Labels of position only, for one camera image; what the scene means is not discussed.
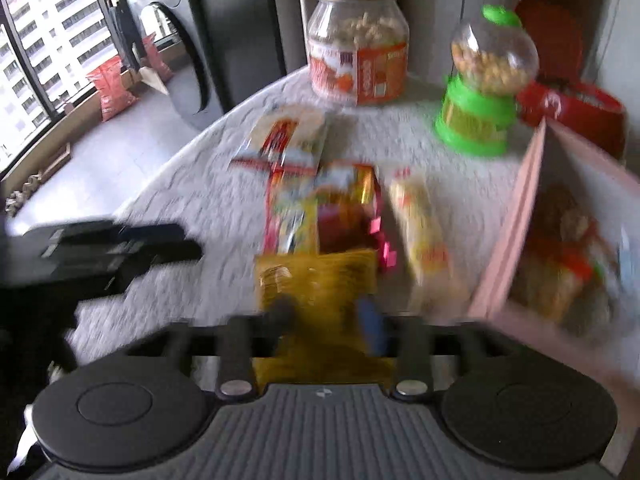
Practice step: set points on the red plastic container with lid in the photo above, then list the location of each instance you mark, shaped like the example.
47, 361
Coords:
580, 110

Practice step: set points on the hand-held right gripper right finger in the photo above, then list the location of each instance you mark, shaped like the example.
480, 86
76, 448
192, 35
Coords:
371, 321

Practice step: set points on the grey refrigerator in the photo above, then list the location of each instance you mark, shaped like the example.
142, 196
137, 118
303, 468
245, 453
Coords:
235, 15

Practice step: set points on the clear plastic snack jar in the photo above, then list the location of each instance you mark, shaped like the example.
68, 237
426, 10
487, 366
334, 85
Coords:
357, 55

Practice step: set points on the red white snack packet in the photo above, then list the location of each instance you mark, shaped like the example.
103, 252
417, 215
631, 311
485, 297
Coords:
287, 127

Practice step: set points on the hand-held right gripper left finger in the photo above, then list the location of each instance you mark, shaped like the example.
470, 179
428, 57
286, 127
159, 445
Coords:
281, 312

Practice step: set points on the red yellow snack packet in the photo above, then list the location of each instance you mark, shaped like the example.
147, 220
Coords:
345, 205

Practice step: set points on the pale yellow snack packet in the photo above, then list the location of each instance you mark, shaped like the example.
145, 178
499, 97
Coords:
425, 240

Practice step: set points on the large red sack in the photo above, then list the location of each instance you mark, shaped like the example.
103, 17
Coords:
112, 87

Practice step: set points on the green candy dispenser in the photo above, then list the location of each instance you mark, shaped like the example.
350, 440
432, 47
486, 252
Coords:
480, 100

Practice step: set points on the small red sack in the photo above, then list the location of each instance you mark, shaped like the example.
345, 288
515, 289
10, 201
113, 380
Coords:
157, 57

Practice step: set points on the pink cardboard box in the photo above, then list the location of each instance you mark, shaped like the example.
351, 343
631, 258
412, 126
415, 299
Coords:
505, 240

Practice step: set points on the white lace tablecloth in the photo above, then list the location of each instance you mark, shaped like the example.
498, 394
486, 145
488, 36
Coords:
210, 195

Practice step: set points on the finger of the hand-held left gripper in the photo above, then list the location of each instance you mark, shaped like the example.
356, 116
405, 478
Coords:
170, 251
155, 232

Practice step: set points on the orange brown snack packet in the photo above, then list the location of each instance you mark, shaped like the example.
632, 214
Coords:
560, 245

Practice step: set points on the white washing machine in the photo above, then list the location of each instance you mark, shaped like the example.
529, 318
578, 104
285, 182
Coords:
175, 35

